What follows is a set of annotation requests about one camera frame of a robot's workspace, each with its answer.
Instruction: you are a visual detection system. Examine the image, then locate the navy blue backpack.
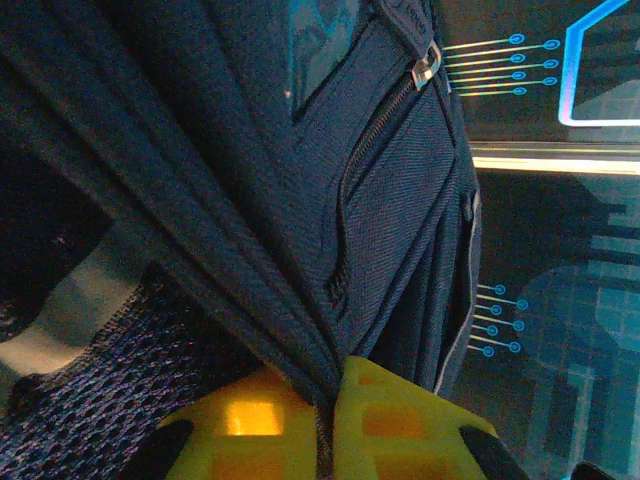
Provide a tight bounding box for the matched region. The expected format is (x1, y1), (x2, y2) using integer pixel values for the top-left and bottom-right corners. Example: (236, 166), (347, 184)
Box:
(0, 0), (485, 480)

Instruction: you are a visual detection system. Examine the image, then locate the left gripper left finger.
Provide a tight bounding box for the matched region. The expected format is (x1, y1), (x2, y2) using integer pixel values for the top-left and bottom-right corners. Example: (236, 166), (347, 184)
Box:
(124, 368), (322, 480)

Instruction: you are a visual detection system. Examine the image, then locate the aluminium frame post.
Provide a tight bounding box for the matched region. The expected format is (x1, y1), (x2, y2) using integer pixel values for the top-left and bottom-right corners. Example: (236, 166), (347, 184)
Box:
(468, 141), (640, 177)

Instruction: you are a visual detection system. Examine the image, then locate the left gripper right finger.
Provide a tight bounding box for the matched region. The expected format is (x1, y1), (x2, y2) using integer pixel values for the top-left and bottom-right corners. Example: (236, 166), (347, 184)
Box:
(332, 353), (532, 480)

